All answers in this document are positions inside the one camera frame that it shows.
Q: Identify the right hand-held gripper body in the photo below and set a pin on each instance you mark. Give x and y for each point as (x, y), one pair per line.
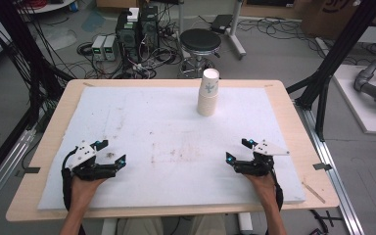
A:
(269, 149)

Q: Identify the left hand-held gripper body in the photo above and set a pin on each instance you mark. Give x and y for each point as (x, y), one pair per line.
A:
(84, 152)

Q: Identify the stack of white paper cups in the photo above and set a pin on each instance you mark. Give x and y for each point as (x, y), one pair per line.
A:
(208, 94)

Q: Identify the person's left hand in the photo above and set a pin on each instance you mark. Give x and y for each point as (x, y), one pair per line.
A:
(81, 189)

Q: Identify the person's right hand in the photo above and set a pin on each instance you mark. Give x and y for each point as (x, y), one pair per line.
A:
(265, 187)

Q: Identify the black tape piece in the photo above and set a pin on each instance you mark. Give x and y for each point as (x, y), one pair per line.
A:
(32, 170)
(322, 166)

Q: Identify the thin wooden stick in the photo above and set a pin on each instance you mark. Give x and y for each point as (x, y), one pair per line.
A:
(313, 192)

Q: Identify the white foam mat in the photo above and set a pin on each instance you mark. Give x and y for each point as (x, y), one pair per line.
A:
(176, 130)

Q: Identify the white table leg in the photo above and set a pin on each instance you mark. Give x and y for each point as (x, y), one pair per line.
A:
(245, 223)

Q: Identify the person's left leg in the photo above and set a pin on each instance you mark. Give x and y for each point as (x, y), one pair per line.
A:
(140, 226)

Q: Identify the person's leg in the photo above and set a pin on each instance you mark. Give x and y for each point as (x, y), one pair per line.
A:
(209, 225)
(140, 226)

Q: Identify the person's right leg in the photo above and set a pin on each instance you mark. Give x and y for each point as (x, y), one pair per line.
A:
(209, 225)

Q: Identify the grey power supply unit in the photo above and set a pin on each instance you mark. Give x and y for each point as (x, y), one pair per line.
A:
(98, 47)
(110, 47)

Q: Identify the white floor platform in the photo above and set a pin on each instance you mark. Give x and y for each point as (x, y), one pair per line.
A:
(362, 111)

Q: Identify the white stand leg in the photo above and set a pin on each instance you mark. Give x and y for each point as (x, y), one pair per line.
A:
(236, 32)

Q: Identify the black computer tower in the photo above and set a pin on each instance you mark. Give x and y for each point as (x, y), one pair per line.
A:
(149, 27)
(127, 36)

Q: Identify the black round stool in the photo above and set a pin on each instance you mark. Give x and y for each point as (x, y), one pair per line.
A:
(200, 40)

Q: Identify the black flat device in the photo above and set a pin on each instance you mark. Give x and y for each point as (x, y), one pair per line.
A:
(221, 23)

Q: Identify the small white box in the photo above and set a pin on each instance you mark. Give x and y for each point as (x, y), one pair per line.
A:
(133, 14)

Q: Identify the blue tape roll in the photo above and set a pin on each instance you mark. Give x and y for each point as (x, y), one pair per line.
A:
(73, 6)

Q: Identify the cardboard box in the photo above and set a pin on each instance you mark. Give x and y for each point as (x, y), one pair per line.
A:
(329, 18)

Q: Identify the aluminium floor rail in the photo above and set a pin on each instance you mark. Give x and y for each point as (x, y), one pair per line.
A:
(336, 182)
(3, 173)

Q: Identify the black metal frame stand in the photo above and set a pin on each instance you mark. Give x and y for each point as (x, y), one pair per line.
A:
(23, 49)
(339, 55)

